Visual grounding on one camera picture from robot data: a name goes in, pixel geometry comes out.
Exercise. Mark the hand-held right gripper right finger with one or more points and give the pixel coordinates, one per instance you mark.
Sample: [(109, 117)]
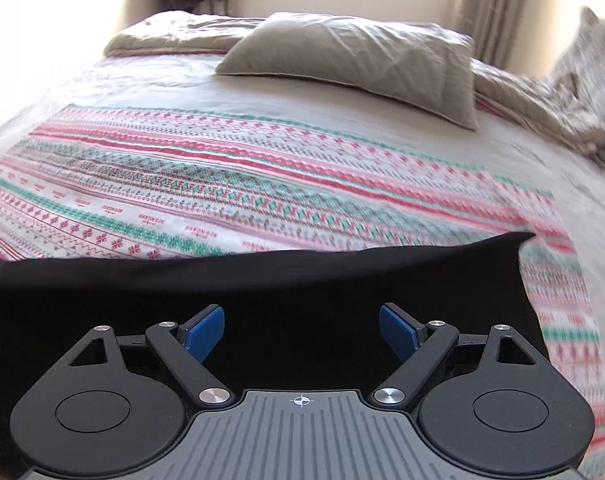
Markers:
[(397, 331)]

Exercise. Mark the striped patterned bed sheet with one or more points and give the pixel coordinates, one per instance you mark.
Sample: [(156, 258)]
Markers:
[(232, 170)]

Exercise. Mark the grey pillow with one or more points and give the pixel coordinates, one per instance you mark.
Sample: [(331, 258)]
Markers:
[(352, 50)]

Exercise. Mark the black pants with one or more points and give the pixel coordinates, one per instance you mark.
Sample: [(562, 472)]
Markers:
[(302, 285)]

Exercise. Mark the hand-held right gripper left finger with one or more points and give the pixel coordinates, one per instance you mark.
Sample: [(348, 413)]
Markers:
[(207, 331)]

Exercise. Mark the beige comforter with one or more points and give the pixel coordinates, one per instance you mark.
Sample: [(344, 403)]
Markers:
[(157, 35)]

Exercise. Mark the grey mottled cushion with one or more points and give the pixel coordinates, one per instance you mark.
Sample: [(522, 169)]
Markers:
[(592, 60)]

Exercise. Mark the beige curtain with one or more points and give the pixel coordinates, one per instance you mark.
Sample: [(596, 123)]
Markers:
[(502, 10)]

